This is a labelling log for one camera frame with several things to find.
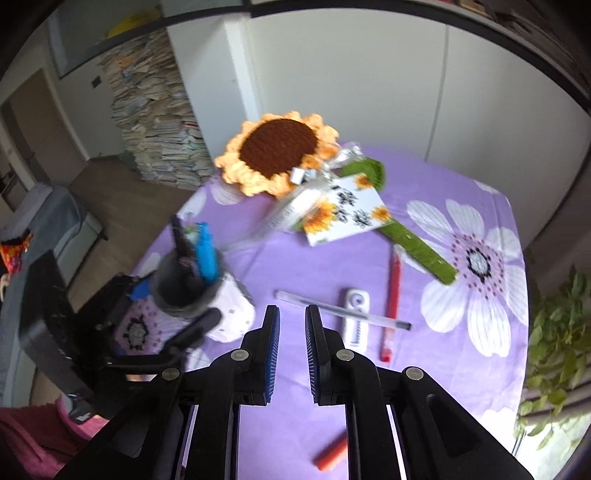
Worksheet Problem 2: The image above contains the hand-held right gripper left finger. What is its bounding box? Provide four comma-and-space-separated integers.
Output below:
55, 305, 281, 480

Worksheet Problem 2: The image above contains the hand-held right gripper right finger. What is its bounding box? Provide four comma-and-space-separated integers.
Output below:
304, 305, 536, 480

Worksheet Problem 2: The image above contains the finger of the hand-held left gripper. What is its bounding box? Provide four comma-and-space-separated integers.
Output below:
164, 308, 223, 358
117, 274, 156, 304

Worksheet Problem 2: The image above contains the white dotted pen holder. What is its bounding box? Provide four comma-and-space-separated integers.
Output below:
149, 249, 256, 343

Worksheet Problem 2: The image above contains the clear gel pen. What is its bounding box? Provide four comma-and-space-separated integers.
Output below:
274, 289, 413, 332

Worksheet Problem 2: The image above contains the white correction tape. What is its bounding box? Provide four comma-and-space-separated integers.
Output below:
341, 288, 371, 353

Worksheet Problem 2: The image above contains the slim black pen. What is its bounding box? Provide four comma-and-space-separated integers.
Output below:
171, 216, 188, 261

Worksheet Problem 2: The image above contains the blue pen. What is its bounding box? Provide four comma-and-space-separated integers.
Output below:
194, 222, 219, 283

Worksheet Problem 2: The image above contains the red pen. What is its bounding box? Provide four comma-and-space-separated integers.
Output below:
380, 244, 403, 363

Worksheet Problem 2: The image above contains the orange marker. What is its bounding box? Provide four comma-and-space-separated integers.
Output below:
313, 433, 350, 472

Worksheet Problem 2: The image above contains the orange patterned cushion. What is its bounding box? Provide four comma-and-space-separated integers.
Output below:
0, 231, 34, 276

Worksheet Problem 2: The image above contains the purple floral tablecloth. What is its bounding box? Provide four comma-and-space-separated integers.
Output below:
113, 147, 530, 480

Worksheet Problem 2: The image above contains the person's red clothing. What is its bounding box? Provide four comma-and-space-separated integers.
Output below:
0, 401, 112, 480

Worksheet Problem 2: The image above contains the grey bed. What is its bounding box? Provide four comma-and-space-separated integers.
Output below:
0, 184, 110, 324

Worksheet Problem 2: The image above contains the sunflower print card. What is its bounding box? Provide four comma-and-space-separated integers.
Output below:
302, 184, 394, 248

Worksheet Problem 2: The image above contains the green crochet stem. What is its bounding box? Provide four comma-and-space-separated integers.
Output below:
341, 158, 459, 285

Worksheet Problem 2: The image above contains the pile of books and papers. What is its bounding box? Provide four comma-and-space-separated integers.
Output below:
100, 31, 209, 191

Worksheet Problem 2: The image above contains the wooden door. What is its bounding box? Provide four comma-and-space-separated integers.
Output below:
0, 68, 89, 197

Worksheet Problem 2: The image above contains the crochet sunflower head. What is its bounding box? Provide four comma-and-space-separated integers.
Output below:
214, 110, 341, 200

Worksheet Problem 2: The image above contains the green potted plant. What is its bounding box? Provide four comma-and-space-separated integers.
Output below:
514, 265, 591, 455

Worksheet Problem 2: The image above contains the dark glass cabinet door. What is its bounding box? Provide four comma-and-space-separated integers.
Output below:
46, 0, 252, 80

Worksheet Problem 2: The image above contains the white bookcase cabinet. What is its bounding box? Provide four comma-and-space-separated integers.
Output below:
164, 0, 591, 259

